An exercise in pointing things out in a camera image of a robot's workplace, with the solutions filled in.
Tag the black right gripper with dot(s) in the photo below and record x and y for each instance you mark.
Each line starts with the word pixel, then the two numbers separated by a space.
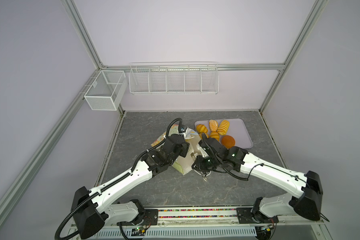
pixel 198 165

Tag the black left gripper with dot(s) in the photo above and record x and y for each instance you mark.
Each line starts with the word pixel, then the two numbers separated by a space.
pixel 185 148

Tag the round orange fake bun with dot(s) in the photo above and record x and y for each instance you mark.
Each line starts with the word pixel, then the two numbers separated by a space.
pixel 228 141

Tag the striped yellow fake bread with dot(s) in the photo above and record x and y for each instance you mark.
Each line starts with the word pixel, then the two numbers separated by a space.
pixel 215 135

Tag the floral paper gift bag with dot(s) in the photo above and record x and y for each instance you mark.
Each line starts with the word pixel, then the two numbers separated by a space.
pixel 189 150

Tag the long ridged fake bread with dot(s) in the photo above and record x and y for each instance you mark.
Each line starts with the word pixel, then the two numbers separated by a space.
pixel 223 127

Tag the yellow fake bread roll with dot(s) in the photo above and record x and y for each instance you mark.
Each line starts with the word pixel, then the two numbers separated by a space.
pixel 201 128

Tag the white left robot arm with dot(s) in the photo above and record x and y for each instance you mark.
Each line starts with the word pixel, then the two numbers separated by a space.
pixel 91 209

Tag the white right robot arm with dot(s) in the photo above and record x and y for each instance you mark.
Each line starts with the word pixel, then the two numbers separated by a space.
pixel 303 192

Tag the lavender plastic tray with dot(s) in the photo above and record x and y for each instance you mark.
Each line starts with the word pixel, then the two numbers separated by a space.
pixel 239 132

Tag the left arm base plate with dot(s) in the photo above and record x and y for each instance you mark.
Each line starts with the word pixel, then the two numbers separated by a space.
pixel 149 217

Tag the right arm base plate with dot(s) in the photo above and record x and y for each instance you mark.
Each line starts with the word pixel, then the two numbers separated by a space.
pixel 245 216

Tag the aluminium mounting rail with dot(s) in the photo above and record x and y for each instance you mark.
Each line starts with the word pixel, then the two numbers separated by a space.
pixel 214 223

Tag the long white wire basket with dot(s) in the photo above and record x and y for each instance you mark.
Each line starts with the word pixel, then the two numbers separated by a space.
pixel 174 78

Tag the white mesh wall box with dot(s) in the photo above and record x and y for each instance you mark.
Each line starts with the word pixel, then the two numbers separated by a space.
pixel 106 91

